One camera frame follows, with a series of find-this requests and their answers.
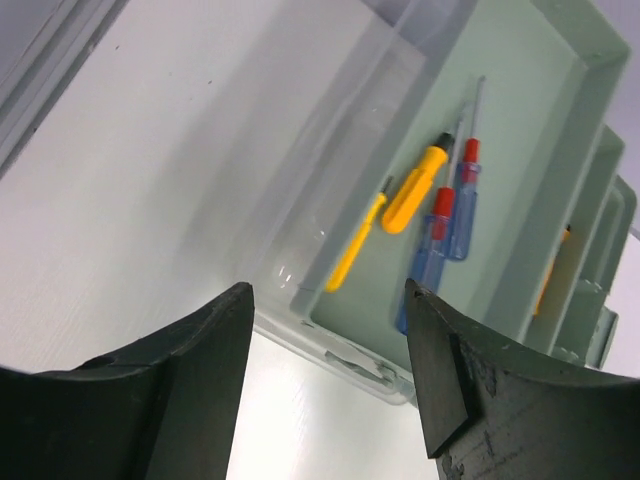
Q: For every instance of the blue screwdriver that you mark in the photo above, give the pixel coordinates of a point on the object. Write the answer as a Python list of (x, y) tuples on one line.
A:
[(428, 261), (468, 171)]

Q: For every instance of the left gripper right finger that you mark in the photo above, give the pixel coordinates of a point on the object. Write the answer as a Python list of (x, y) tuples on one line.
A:
[(492, 408)]

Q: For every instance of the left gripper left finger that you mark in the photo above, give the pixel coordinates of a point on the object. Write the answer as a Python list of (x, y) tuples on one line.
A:
[(162, 407)]

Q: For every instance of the aluminium frame rail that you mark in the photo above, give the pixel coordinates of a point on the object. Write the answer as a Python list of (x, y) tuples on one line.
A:
[(43, 46)]

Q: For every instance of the green toolbox with clear lid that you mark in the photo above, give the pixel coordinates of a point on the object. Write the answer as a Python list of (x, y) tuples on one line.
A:
[(547, 160)]

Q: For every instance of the yellow handled screwdriver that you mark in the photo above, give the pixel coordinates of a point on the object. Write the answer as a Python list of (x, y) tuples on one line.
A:
[(417, 185)]

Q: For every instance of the yellow black utility knife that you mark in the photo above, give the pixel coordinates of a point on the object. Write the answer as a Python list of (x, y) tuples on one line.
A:
[(550, 268)]

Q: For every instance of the orange handled screwdriver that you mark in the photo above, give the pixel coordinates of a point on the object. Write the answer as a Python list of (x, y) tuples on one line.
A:
[(345, 264)]

